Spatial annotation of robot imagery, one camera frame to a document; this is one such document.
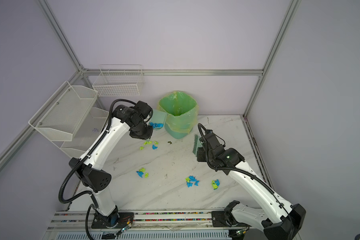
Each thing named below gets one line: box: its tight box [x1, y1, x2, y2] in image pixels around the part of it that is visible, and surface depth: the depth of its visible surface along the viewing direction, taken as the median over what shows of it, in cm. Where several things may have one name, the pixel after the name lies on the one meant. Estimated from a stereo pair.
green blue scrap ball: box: [211, 179, 220, 190], surface depth 86 cm
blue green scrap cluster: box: [185, 175, 200, 188], surface depth 88 cm
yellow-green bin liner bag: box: [157, 90, 199, 133], surface depth 99 cm
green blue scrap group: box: [136, 167, 149, 178], surface depth 91 cm
